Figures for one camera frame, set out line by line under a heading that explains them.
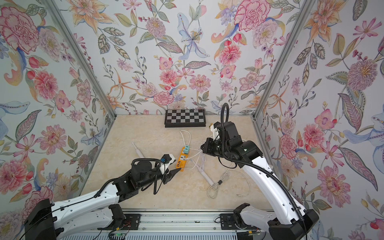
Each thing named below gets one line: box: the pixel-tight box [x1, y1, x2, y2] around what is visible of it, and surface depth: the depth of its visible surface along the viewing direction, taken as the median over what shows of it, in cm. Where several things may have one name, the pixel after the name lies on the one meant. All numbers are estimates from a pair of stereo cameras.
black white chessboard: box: [164, 109, 207, 128], surface depth 118 cm
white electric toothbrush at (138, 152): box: [132, 141, 145, 159], surface depth 100 cm
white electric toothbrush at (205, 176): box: [196, 164, 215, 186], surface depth 90 cm
